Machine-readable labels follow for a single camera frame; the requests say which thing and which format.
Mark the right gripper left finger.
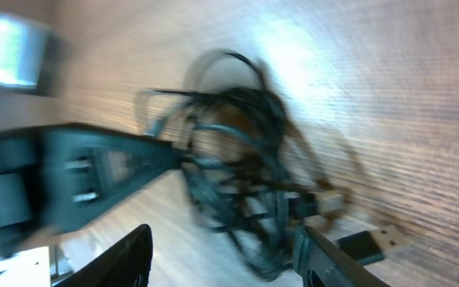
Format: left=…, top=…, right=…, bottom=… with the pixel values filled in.
left=57, top=224, right=153, bottom=287

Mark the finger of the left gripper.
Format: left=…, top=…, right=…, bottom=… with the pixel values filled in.
left=0, top=123, right=178, bottom=246

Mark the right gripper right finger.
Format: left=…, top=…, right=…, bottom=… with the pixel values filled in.
left=292, top=226, right=388, bottom=287

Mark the black multi-plug cable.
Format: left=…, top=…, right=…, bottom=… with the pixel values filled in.
left=135, top=49, right=412, bottom=282

